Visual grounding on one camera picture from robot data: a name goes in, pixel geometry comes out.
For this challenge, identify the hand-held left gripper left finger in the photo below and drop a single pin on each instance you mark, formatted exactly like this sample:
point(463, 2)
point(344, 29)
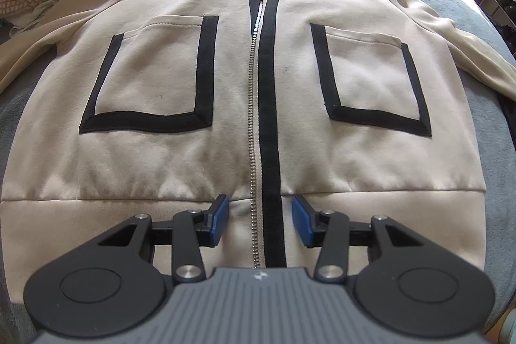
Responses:
point(219, 219)

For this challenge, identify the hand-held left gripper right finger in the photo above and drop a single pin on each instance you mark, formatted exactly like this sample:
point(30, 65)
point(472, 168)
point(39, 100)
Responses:
point(301, 223)

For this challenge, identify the cream zip jacket black trim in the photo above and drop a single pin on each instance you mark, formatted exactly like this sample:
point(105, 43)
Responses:
point(161, 58)

